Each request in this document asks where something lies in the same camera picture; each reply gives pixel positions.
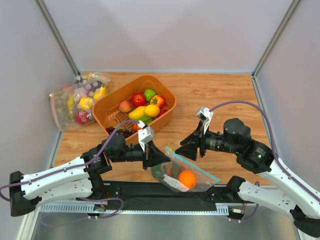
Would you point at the black base mat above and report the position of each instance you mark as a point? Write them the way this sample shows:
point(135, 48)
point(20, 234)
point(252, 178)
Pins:
point(144, 195)

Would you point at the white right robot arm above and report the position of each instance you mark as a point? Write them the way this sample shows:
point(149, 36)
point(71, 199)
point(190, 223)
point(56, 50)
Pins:
point(298, 201)

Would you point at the fake orange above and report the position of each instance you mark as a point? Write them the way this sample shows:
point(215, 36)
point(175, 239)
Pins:
point(188, 178)

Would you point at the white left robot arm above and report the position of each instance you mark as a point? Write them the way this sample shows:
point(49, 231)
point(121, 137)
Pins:
point(79, 178)

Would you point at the polka dot plastic bag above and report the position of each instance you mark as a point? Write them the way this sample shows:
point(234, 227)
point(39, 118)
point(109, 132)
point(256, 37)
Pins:
point(95, 87)

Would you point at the yellow fake mango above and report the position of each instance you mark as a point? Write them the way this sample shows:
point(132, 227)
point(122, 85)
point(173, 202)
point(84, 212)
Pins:
point(137, 113)

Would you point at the grey slotted cable duct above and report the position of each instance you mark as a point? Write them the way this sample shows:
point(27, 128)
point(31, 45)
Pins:
point(94, 208)

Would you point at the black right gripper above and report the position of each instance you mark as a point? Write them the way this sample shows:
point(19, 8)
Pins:
point(201, 144)

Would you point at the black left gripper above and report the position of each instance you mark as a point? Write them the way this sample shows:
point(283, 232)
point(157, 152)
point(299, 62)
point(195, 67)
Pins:
point(145, 157)

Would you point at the right aluminium frame post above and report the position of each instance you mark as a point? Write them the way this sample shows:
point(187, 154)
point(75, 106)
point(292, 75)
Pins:
point(276, 36)

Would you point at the purple fake grapes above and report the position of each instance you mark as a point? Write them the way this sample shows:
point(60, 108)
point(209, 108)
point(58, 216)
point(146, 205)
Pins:
point(121, 131)

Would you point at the yellow fake lemon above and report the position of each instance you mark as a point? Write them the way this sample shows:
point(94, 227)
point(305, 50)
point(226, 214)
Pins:
point(152, 110)

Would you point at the red fake apple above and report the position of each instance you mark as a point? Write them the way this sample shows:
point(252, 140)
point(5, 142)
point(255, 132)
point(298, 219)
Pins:
point(138, 100)

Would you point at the orange fake tomato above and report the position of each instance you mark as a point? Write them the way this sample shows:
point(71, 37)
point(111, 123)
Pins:
point(158, 100)

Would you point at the blue zip top bag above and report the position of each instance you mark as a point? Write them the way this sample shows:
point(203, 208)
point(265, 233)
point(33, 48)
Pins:
point(205, 180)

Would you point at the green fake pepper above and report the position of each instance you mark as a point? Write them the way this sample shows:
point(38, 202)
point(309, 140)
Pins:
point(149, 94)

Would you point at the pink zip top bag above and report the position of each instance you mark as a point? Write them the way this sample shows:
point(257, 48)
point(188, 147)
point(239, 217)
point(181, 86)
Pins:
point(71, 106)

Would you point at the green fake mango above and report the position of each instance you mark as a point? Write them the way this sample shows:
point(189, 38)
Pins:
point(145, 119)

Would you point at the aluminium frame post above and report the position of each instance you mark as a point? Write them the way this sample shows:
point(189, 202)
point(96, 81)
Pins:
point(276, 36)
point(56, 34)

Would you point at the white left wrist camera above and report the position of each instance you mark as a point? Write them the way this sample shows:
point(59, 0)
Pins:
point(145, 134)

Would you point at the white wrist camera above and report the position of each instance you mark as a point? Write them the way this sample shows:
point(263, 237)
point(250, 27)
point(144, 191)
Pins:
point(145, 134)
point(205, 115)

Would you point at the brown fake waffle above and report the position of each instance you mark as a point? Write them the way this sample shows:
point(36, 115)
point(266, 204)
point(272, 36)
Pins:
point(121, 117)

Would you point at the red fake fruit in basket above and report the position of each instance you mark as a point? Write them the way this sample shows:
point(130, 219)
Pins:
point(162, 112)

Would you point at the left aluminium frame post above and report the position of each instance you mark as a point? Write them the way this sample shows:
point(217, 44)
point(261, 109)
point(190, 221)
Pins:
point(56, 34)

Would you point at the small orange fake fruit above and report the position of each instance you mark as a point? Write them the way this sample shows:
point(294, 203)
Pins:
point(136, 127)

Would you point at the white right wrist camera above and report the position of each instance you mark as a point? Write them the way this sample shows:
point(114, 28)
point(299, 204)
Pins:
point(205, 115)

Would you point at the pink fake peach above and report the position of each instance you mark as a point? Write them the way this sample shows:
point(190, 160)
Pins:
point(125, 106)

